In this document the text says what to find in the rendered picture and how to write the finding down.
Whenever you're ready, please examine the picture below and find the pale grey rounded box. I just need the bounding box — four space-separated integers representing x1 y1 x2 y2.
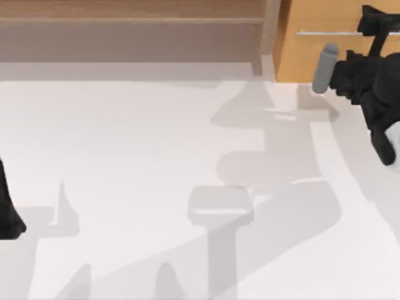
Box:
311 42 340 94

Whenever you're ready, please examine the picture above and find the wooden open shelf cupboard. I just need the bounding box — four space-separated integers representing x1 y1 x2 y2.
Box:
0 0 283 78

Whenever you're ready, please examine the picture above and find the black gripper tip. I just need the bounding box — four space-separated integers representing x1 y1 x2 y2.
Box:
0 158 28 242

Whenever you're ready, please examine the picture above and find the long metal handle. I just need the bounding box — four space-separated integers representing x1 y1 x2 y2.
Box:
295 28 365 36

